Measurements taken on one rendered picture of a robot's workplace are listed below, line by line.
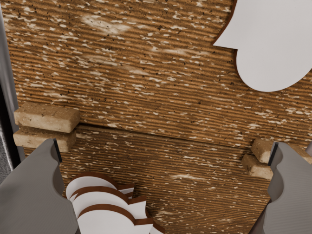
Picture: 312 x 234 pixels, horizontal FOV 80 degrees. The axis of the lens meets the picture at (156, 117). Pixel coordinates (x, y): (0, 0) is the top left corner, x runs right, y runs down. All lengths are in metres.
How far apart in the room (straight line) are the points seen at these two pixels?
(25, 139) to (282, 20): 0.27
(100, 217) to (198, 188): 0.14
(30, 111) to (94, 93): 0.07
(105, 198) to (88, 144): 0.07
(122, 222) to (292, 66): 0.25
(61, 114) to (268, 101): 0.22
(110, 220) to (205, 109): 0.18
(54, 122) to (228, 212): 0.28
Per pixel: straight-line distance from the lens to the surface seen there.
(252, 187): 0.32
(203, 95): 0.21
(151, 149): 0.24
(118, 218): 0.26
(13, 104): 0.29
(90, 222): 0.28
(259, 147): 0.25
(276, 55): 0.21
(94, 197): 0.25
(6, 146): 0.35
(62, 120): 0.21
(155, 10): 0.19
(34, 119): 0.23
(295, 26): 0.22
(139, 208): 0.26
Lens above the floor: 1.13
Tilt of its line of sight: 63 degrees down
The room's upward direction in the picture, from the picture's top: 178 degrees counter-clockwise
